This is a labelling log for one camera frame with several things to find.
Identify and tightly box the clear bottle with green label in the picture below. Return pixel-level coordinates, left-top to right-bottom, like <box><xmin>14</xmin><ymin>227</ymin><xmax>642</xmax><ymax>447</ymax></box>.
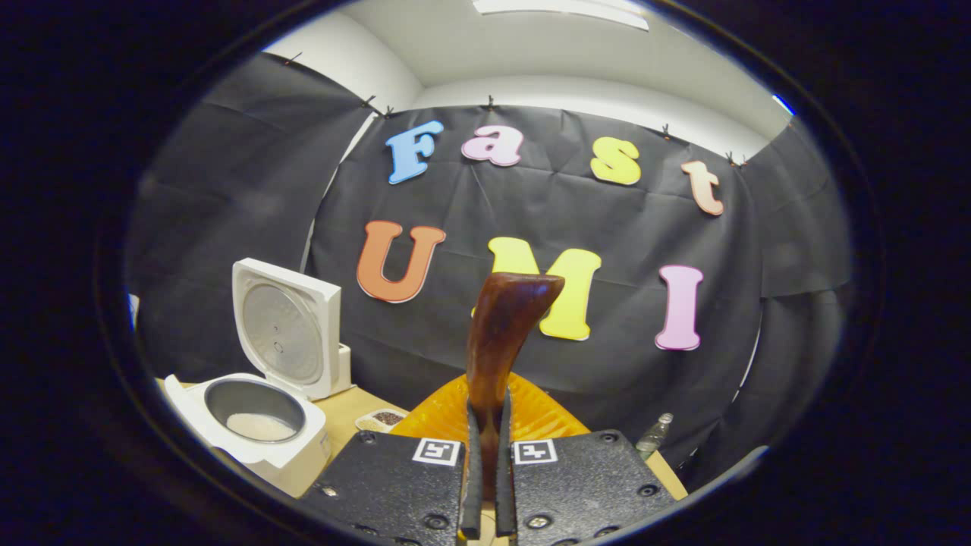
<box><xmin>636</xmin><ymin>413</ymin><xmax>674</xmax><ymax>461</ymax></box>

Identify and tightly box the white divided sauce dish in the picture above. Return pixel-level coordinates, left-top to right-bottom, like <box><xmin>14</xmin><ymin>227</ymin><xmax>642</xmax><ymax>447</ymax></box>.
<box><xmin>355</xmin><ymin>408</ymin><xmax>409</xmax><ymax>435</ymax></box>

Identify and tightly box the brown wooden spoon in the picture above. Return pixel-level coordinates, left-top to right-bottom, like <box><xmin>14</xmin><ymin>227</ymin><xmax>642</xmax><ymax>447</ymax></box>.
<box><xmin>464</xmin><ymin>271</ymin><xmax>566</xmax><ymax>505</ymax></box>

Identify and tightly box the white rice cooker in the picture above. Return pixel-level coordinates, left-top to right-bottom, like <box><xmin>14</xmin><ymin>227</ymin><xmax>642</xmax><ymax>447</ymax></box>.
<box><xmin>163</xmin><ymin>258</ymin><xmax>344</xmax><ymax>497</ymax></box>

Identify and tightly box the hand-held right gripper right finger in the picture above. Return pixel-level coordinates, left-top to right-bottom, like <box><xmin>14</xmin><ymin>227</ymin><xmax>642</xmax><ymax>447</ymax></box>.
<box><xmin>497</xmin><ymin>372</ymin><xmax>687</xmax><ymax>543</ymax></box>

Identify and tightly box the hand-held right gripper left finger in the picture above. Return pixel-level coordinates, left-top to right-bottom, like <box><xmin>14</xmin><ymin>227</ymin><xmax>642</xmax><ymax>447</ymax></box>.
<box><xmin>300</xmin><ymin>372</ymin><xmax>486</xmax><ymax>543</ymax></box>

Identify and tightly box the long ceiling light panel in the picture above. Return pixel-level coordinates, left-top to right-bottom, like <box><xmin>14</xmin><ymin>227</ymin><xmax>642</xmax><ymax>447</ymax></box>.
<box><xmin>472</xmin><ymin>0</ymin><xmax>651</xmax><ymax>31</ymax></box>

